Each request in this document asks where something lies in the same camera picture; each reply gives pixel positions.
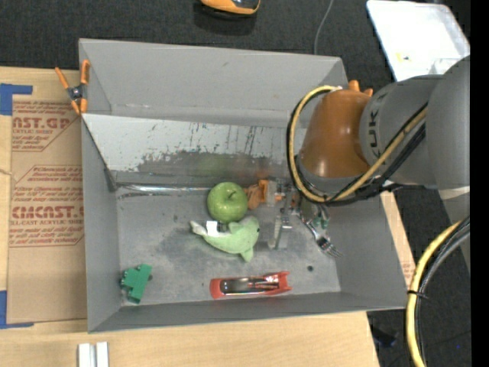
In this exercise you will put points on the brown cardboard board red print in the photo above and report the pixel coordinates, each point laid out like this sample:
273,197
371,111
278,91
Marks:
46,281

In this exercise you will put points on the pale green toy dolphin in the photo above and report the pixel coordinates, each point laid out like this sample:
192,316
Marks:
237,239

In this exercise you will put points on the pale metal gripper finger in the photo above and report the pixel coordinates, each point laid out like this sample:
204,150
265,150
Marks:
287,237
277,235

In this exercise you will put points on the orange plastic toy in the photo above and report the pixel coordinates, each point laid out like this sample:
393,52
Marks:
255,197

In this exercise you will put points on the green apple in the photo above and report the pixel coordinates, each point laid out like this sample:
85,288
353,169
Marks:
225,203

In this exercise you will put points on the red and metal hand tool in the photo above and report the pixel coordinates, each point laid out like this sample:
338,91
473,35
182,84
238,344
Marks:
217,287

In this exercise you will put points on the silver metal fork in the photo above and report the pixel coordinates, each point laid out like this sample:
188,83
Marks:
322,241

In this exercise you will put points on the grey metal bin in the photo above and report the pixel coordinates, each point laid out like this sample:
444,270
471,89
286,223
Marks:
183,251

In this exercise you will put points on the green toy brick piece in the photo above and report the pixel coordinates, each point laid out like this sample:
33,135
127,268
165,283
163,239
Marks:
136,281

